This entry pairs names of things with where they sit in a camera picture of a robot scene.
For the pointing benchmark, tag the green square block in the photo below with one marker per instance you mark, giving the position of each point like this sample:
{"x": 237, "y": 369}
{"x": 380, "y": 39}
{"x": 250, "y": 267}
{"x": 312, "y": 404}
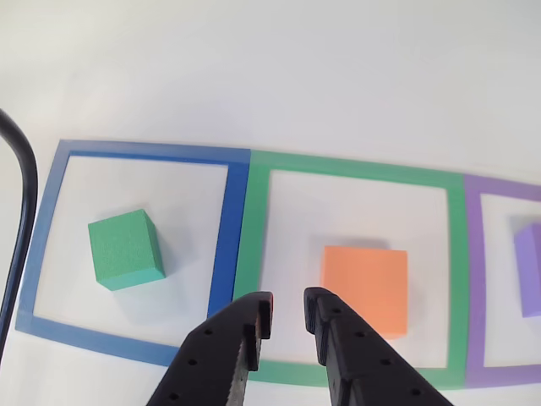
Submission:
{"x": 124, "y": 249}

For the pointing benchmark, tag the purple square block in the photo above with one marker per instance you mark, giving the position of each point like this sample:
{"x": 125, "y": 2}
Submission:
{"x": 530, "y": 270}

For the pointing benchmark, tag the purple square frame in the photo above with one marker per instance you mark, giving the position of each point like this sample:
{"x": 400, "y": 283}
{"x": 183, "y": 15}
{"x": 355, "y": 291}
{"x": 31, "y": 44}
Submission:
{"x": 473, "y": 275}

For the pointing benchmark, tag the orange square block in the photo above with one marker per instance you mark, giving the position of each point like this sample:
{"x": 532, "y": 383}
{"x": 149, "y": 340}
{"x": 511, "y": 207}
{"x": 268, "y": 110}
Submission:
{"x": 367, "y": 279}

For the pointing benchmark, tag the green square frame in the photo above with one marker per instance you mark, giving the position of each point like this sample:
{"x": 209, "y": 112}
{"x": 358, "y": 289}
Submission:
{"x": 253, "y": 220}

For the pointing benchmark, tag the blue square frame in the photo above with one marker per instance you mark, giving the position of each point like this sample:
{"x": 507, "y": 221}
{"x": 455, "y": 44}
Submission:
{"x": 230, "y": 237}

